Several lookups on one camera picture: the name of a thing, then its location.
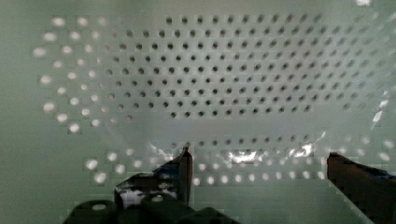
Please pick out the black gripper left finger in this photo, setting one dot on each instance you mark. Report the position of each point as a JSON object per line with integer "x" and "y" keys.
{"x": 173, "y": 178}

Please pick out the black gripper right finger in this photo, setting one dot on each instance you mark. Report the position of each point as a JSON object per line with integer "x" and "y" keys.
{"x": 372, "y": 190}

